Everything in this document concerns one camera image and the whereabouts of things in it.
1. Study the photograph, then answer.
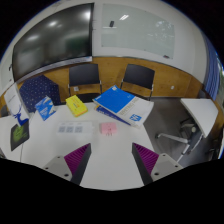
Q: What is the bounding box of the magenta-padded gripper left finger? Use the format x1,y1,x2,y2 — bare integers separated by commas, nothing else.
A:
42,143,93,186

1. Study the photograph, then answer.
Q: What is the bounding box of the black chair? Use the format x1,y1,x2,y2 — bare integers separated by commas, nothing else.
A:
67,63,103,103
119,63,156,101

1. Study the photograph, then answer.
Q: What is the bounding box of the white power strip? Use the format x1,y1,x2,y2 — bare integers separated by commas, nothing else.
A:
56,121,95,135

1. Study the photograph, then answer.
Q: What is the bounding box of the yellow box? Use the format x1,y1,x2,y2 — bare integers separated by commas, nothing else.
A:
65,94,89,118

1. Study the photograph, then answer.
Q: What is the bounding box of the black bag with green print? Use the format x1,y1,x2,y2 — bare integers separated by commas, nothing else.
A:
9,122,31,152

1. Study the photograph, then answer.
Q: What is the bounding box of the blue curtain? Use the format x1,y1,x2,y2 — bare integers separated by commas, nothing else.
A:
202,33,223,102

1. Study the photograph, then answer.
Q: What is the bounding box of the dark blue starry box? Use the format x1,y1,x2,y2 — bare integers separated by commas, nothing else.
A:
18,74,62,114

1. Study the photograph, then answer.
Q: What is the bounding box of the large black wall screen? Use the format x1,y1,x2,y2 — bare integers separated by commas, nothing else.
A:
11,2,95,83

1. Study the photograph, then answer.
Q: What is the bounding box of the glass whiteboard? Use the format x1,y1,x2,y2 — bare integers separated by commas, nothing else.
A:
100,3,176,61

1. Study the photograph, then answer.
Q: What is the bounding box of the blue and white book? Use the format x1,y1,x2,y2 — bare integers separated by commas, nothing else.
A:
92,84,155,129

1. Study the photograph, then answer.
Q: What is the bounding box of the white bag with blue deer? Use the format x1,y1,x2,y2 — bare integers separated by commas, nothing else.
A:
3,82,31,127

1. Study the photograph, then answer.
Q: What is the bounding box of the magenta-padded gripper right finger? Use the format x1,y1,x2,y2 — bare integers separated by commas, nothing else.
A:
131,142,184,187

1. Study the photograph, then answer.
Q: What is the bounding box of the dark blue book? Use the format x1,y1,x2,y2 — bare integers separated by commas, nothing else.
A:
94,104,133,127

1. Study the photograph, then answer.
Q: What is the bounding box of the white side table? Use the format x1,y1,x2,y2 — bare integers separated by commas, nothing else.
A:
179,97,220,139

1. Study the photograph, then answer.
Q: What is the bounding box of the pink charger block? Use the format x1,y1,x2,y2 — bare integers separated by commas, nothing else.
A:
99,121,119,136

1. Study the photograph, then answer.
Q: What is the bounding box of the office chair with white base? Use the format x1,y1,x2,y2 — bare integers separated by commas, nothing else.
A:
155,118,205,164

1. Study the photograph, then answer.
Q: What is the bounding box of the blue and white box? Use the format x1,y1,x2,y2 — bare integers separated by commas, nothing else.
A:
34,95,57,122

